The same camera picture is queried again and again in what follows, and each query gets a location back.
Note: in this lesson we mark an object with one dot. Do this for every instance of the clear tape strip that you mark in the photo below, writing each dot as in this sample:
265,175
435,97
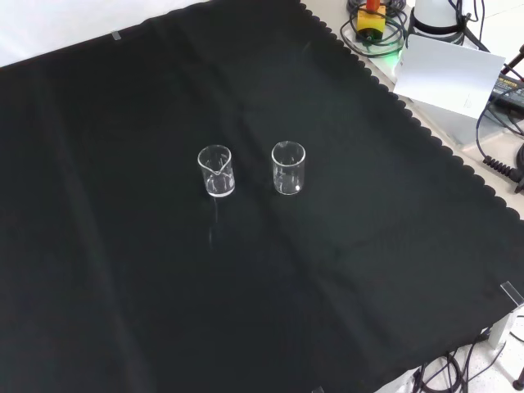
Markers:
511,292

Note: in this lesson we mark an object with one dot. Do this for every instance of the black tripod leg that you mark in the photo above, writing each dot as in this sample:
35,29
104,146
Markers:
515,61

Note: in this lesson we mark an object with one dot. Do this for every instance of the grey tape strip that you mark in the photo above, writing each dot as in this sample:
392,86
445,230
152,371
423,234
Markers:
116,36

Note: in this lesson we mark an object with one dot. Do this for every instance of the pale board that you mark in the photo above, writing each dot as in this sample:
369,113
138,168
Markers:
446,78

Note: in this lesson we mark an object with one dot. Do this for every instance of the yellow stop button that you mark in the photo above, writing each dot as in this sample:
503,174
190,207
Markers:
371,21

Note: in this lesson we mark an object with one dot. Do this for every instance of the black power adapter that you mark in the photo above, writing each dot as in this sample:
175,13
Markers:
509,89

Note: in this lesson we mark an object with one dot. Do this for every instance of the silver metal bracket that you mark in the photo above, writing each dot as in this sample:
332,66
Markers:
501,331

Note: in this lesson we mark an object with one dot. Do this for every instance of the black bench cloth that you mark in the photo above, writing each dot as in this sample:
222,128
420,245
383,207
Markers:
163,266

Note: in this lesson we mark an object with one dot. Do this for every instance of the clear glass beaker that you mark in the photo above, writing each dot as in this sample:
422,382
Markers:
288,180
215,185

